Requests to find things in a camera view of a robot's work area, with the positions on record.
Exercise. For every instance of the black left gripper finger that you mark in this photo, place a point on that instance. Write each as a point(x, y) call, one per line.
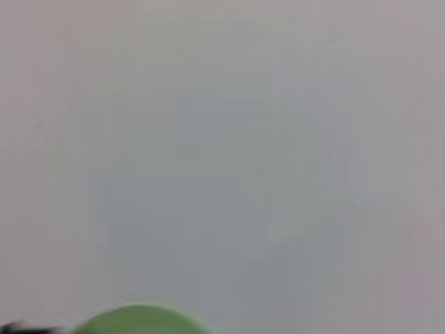
point(21, 329)

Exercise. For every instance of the light green plate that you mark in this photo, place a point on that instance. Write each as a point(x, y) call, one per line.
point(146, 321)

